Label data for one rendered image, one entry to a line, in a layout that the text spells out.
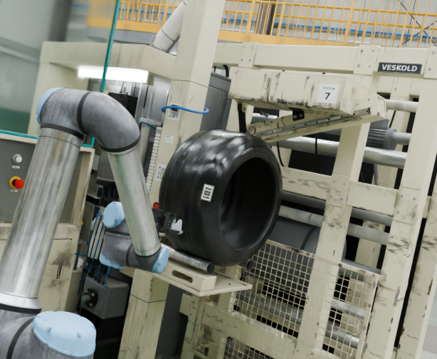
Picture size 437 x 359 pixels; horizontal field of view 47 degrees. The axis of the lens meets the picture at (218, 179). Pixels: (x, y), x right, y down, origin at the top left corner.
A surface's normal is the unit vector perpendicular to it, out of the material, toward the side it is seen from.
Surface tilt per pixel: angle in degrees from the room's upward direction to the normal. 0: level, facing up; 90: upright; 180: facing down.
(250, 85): 90
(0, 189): 90
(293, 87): 90
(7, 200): 90
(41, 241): 81
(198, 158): 59
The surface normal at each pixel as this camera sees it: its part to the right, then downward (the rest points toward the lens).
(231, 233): -0.33, -0.72
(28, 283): 0.69, 0.02
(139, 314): -0.62, -0.08
